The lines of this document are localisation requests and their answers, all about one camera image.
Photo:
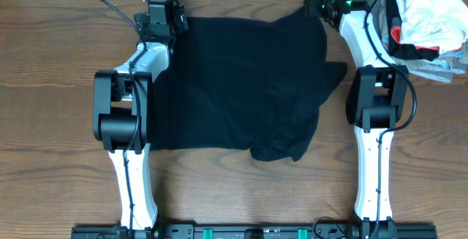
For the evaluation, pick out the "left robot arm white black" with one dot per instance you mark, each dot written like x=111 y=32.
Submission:
x=123 y=113

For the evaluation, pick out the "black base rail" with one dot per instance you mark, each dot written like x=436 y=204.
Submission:
x=252 y=231

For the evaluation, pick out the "black t-shirt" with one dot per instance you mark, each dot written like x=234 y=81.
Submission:
x=246 y=84

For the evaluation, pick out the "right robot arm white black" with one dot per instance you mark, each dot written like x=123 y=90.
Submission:
x=374 y=106

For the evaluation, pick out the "pile of clothes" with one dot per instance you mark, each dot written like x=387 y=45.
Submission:
x=429 y=37

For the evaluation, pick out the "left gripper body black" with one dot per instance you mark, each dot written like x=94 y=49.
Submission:
x=179 y=24

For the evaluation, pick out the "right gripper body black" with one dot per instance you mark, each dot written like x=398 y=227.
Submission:
x=317 y=4

